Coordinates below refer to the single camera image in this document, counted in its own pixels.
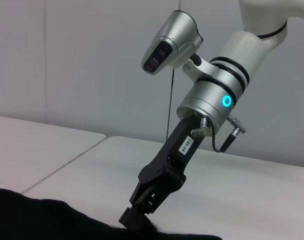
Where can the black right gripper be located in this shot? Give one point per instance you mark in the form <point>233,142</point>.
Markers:
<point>176,150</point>

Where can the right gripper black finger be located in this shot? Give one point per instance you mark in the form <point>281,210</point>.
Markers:
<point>130,218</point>

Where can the black shirt with FREE print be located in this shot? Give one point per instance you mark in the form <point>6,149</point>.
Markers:
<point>41,220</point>

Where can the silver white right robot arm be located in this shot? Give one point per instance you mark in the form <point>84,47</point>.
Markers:
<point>217,100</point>

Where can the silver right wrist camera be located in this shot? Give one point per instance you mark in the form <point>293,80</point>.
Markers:
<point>171,37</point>

